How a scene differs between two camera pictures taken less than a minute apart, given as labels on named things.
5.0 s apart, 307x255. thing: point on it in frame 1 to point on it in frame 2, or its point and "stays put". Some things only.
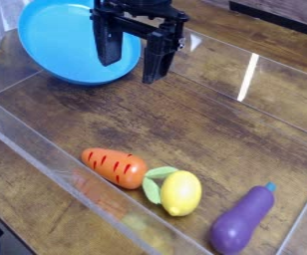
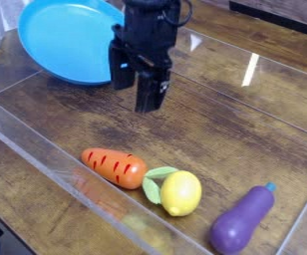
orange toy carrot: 124,168 stays put
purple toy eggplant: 232,230 stays put
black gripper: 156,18 to 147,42
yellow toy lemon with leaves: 175,188 stays put
